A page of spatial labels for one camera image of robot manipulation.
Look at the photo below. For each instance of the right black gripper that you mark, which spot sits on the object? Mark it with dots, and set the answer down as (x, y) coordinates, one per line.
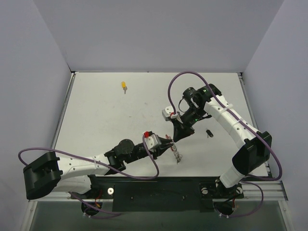
(181, 127)

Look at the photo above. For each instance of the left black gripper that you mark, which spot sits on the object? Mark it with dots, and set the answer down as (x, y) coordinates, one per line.
(159, 147)

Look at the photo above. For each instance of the keys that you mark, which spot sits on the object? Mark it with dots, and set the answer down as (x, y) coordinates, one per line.
(209, 133)

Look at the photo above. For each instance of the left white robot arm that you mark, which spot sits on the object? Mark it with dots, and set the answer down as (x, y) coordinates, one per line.
(58, 171)

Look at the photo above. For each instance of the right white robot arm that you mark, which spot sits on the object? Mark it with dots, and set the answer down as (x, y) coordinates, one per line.
(253, 145)

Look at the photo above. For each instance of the yellow tag key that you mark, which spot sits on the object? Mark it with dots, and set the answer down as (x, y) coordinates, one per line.
(124, 87)

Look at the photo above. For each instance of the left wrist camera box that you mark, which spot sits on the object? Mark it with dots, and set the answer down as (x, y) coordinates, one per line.
(152, 141)

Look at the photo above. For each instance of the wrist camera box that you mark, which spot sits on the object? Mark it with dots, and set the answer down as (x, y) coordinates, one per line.
(152, 141)
(169, 114)

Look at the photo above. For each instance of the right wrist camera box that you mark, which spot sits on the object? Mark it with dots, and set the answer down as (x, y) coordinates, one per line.
(169, 114)

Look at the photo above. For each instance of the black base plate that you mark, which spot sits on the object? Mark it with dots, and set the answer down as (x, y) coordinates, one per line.
(176, 205)

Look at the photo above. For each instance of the aluminium frame rail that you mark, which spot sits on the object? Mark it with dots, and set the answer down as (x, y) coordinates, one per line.
(122, 190)

